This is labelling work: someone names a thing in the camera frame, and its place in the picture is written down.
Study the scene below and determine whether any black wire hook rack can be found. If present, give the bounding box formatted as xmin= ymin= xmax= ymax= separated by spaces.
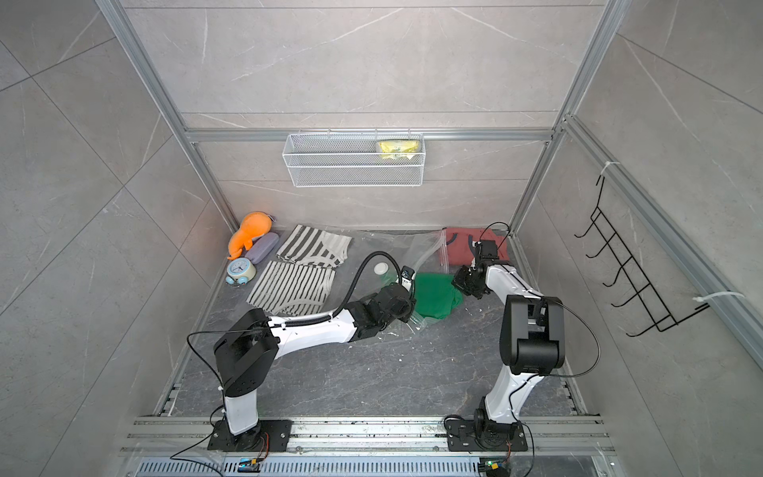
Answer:
xmin=574 ymin=176 xmax=711 ymax=338

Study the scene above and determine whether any green ribbed garment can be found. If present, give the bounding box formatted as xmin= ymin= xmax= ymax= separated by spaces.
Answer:
xmin=409 ymin=273 xmax=463 ymax=320

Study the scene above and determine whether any large striped white garment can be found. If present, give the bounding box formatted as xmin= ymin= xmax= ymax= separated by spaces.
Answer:
xmin=246 ymin=262 xmax=336 ymax=316

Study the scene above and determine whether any striped tank top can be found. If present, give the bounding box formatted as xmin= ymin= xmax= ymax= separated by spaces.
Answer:
xmin=276 ymin=225 xmax=352 ymax=268

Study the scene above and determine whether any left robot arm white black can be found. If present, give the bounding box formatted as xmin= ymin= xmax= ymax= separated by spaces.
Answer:
xmin=214 ymin=283 xmax=415 ymax=436

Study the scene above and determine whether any red garment with dark trim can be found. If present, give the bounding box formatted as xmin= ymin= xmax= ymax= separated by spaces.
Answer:
xmin=444 ymin=228 xmax=510 ymax=268

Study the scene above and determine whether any white vacuum bag valve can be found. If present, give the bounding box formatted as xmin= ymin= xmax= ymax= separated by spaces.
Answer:
xmin=374 ymin=262 xmax=389 ymax=275

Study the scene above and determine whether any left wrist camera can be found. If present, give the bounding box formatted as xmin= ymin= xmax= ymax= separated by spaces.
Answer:
xmin=399 ymin=266 xmax=415 ymax=291

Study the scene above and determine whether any orange plush toy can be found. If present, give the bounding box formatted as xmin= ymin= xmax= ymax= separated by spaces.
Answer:
xmin=228 ymin=212 xmax=273 ymax=260

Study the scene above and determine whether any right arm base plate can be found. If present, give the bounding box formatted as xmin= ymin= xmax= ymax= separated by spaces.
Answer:
xmin=443 ymin=415 xmax=529 ymax=452

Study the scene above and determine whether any blue cream alarm clock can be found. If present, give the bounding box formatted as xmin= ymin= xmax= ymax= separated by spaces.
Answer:
xmin=225 ymin=258 xmax=256 ymax=286

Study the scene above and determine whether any purple fabric glasses case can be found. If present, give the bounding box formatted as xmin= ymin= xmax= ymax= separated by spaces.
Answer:
xmin=244 ymin=232 xmax=279 ymax=264

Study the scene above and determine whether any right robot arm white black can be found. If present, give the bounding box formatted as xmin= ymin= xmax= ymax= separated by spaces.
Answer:
xmin=453 ymin=240 xmax=565 ymax=448

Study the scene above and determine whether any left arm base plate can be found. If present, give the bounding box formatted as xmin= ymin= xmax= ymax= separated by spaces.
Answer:
xmin=208 ymin=419 xmax=293 ymax=453

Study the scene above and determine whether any yellow item in basket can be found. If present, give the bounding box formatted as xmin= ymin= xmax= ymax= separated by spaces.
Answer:
xmin=376 ymin=139 xmax=421 ymax=161

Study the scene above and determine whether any aluminium mounting rail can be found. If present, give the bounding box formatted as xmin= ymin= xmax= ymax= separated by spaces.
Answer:
xmin=117 ymin=415 xmax=616 ymax=457

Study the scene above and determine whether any clear plastic vacuum bag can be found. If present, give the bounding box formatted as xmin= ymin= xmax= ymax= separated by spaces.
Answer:
xmin=246 ymin=231 xmax=454 ymax=317

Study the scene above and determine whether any white wire mesh basket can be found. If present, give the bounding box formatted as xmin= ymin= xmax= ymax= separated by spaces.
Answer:
xmin=282 ymin=131 xmax=426 ymax=188

